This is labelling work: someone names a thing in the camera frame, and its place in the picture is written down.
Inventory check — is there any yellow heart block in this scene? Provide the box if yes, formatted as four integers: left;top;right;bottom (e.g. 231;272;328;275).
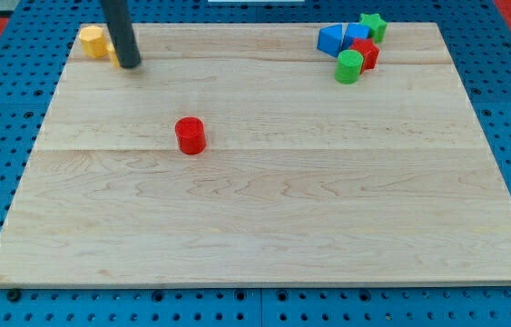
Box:
105;43;121;68

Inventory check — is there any light wooden board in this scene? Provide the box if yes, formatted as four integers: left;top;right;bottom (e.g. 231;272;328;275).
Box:
0;23;511;289

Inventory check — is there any red cylinder block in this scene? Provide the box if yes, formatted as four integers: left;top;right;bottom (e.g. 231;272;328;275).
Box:
175;116;206;155

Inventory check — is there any green cylinder block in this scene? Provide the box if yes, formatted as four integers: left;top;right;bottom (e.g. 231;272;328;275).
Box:
334;50;364;84

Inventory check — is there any blue triangle block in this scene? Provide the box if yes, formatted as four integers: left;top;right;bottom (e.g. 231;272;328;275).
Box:
317;24;343;57

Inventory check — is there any red star block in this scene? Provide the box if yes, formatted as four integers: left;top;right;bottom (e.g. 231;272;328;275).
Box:
349;38;380;73

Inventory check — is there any blue cube block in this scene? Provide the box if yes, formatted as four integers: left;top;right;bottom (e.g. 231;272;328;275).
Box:
340;23;370;51

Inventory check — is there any green star block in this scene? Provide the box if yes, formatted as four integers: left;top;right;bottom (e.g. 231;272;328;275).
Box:
359;14;388;44

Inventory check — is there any yellow hexagon block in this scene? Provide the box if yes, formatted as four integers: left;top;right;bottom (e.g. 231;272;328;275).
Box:
78;25;107;58

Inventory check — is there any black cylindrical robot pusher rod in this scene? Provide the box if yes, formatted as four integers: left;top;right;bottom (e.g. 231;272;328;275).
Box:
100;0;142;69

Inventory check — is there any blue perforated base panel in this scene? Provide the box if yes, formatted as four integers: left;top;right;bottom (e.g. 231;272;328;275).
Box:
0;0;511;326

